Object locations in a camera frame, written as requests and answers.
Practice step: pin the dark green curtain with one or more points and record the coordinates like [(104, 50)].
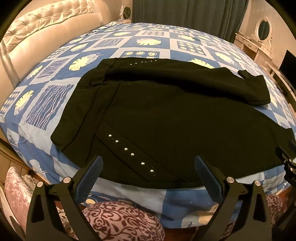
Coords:
[(221, 18)]

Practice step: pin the white vanity dressing table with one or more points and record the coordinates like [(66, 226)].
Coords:
[(259, 53)]

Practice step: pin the oval vanity mirror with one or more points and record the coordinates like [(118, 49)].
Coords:
[(263, 30)]

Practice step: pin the black studded pants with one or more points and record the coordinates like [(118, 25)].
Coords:
[(150, 118)]

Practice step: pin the black flat screen television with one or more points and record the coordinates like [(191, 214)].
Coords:
[(287, 67)]

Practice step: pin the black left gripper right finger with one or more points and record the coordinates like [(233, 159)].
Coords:
[(242, 212)]

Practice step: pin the pink floral patterned trousers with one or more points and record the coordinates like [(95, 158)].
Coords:
[(123, 221)]

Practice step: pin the cream tufted leather headboard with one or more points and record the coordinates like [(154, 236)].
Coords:
[(43, 28)]

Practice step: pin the blue patterned bed sheet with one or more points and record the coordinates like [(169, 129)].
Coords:
[(32, 111)]

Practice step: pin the pink velvet cushion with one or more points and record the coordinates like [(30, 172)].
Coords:
[(18, 194)]

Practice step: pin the white tv stand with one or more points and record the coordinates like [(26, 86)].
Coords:
[(282, 82)]

